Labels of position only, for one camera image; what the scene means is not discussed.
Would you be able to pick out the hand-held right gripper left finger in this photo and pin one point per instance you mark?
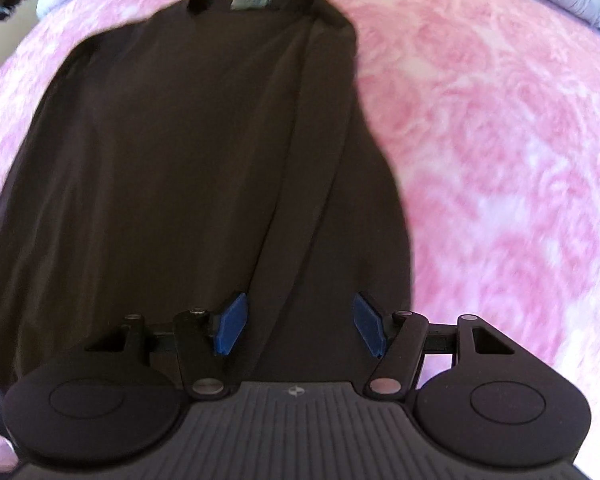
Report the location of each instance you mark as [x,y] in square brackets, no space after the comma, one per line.
[231,324]

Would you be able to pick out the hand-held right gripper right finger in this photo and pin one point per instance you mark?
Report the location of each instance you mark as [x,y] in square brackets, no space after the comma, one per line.
[368,324]

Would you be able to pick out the pink floral blanket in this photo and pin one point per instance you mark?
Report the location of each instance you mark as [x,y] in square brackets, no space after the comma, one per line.
[490,160]

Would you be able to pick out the dark brown shirt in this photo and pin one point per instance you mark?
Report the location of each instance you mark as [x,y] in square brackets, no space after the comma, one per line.
[180,170]

